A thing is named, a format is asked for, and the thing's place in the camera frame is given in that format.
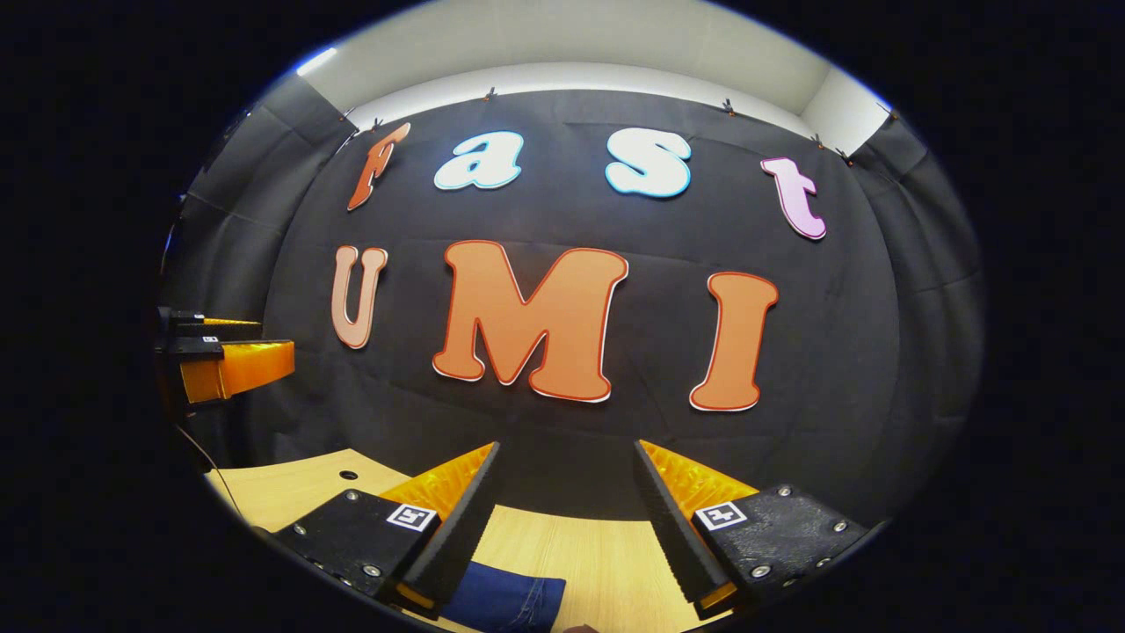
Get ceiling light strip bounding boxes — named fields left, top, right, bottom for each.
left=294, top=46, right=340, bottom=78

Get thin black cable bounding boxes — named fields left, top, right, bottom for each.
left=174, top=425, right=244, bottom=521

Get blue jeans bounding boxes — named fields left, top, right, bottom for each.
left=439, top=563, right=568, bottom=633

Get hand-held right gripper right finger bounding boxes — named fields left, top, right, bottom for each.
left=633, top=440, right=871, bottom=621

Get black backdrop cloth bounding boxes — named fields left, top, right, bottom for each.
left=158, top=75, right=985, bottom=528

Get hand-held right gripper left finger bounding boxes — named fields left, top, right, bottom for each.
left=264, top=441, right=502, bottom=621

